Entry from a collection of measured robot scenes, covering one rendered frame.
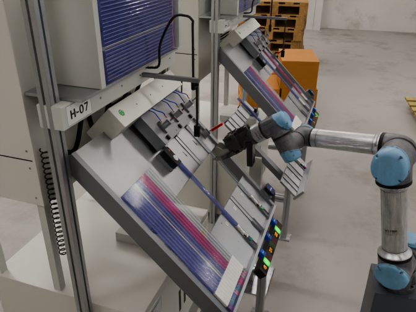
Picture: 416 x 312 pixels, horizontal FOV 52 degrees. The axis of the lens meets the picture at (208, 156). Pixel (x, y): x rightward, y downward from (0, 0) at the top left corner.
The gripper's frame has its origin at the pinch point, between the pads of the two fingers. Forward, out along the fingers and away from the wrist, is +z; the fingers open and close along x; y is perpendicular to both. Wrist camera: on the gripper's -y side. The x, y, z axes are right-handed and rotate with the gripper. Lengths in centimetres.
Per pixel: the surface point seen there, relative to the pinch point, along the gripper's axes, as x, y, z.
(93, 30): 49, 61, -18
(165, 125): 23.1, 25.8, -2.9
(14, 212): -46, 21, 194
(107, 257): 37, -7, 48
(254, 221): 10.4, -27.8, -3.9
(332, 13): -867, -42, 52
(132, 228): 60, 8, 4
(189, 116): 2.7, 22.1, -1.4
